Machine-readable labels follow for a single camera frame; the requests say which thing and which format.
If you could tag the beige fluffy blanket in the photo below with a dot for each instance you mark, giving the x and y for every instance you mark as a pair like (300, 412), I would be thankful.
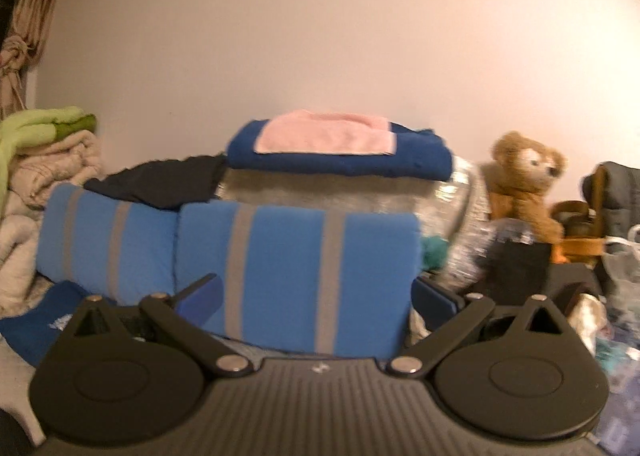
(35, 196)

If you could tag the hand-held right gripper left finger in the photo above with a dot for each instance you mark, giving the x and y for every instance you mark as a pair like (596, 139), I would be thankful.
(202, 301)

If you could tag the white crumpled cloth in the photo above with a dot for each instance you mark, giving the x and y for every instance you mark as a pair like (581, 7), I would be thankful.
(590, 323)

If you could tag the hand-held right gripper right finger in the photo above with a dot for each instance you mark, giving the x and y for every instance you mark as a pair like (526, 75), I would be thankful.
(432, 303)

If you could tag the brown teddy bear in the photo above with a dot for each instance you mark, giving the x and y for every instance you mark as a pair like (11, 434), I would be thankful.
(525, 186)

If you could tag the blue grey-striped pillow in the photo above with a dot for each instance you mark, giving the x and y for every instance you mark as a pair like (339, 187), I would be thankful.
(90, 246)
(290, 261)

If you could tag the grey jacket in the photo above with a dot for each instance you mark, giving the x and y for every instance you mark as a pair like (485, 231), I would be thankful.
(622, 196)

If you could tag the pink patterned curtain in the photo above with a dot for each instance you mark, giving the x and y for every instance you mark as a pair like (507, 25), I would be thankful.
(30, 11)

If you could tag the clear plastic storage bag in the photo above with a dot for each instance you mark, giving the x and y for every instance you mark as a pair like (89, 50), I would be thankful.
(450, 216)

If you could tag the teal cloth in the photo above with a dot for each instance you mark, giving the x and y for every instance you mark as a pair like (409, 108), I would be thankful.
(434, 252)

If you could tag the folded dark blue blanket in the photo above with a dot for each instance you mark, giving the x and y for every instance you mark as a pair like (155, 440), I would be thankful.
(330, 161)

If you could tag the white plastic bag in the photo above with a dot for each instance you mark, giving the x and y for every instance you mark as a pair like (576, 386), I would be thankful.
(622, 266)

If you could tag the black bag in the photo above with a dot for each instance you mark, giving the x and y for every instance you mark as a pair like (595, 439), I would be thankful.
(517, 268)

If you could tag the pink towel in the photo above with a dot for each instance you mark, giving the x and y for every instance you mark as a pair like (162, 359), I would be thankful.
(320, 134)

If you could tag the black cloth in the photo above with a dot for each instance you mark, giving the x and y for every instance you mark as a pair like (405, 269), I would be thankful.
(160, 181)

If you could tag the dark green cloth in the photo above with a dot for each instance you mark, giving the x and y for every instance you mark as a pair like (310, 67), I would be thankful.
(77, 125)

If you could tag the dark blue sweatshirt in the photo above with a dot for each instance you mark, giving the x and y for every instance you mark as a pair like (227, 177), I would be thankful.
(35, 326)

